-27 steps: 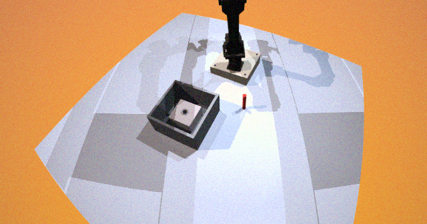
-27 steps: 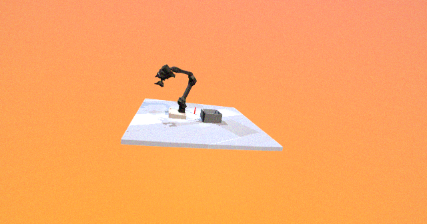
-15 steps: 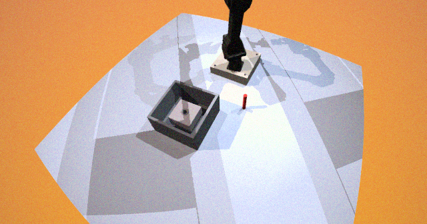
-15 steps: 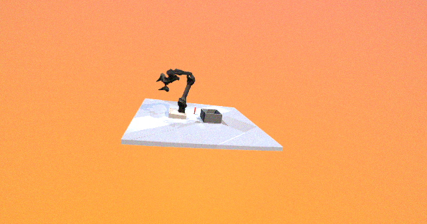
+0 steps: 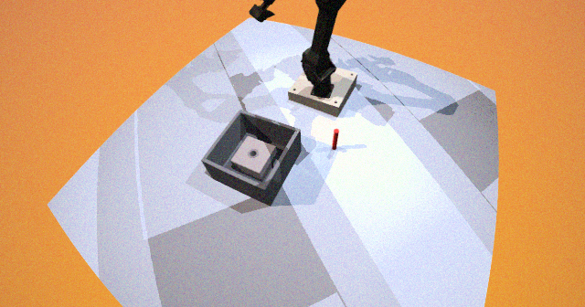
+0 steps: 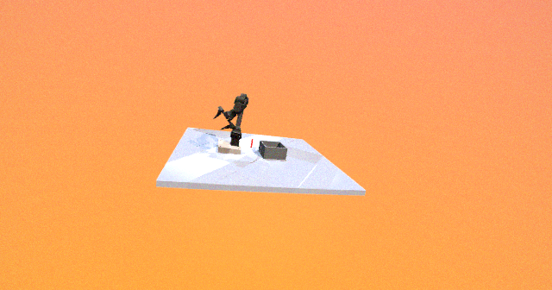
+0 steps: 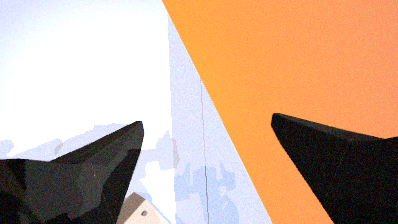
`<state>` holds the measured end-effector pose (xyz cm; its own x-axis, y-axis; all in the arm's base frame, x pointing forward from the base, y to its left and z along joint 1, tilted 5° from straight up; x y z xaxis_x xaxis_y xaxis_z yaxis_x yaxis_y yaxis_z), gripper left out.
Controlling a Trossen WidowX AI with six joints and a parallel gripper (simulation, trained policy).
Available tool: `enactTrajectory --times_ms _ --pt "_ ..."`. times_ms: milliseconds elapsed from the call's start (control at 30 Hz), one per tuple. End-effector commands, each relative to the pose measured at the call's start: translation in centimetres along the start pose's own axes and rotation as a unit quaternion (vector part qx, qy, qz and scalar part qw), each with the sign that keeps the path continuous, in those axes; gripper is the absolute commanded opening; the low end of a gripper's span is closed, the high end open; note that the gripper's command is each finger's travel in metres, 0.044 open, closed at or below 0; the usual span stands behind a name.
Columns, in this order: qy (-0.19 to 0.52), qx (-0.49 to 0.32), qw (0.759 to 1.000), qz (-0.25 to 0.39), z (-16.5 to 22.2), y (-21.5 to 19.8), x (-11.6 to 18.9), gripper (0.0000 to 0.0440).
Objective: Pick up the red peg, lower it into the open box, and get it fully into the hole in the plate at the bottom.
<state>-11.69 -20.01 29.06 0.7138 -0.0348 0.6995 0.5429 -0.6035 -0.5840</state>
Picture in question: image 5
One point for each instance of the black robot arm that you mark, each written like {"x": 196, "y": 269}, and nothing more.
{"x": 317, "y": 65}

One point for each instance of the red peg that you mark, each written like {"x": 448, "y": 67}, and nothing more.
{"x": 335, "y": 134}

